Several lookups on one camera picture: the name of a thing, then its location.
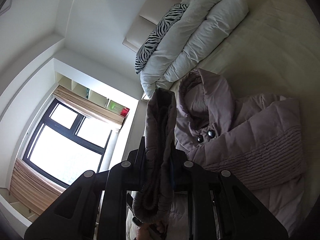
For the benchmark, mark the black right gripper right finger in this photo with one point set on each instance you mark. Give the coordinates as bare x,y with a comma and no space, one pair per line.
178,158

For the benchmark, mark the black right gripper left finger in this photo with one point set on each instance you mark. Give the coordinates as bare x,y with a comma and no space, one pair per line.
137,160

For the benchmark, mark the mauve puffer jacket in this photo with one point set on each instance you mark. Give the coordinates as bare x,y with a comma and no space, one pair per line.
258,138

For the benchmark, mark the operator hand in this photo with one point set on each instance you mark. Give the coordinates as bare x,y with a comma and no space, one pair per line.
144,234

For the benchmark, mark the red box on shelf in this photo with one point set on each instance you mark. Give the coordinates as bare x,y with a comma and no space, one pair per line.
124,111

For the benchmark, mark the green item on shelf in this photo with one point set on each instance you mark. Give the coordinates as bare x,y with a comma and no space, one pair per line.
113,106

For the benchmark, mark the black framed window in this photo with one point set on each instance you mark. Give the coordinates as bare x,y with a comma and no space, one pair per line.
66,143

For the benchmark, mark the beige curtain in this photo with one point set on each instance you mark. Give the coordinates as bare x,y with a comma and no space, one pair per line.
88,108

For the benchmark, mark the beige bed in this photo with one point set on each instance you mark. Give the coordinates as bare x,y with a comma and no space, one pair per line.
274,50

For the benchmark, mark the zebra print pillow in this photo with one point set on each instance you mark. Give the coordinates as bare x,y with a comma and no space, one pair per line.
173,15

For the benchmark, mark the white folded duvet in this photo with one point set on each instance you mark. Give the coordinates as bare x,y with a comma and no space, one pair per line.
203,26

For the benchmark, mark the beige padded headboard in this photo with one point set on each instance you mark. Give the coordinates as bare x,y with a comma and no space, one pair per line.
148,17

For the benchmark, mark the white wall shelf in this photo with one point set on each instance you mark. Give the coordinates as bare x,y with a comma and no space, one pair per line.
83,91

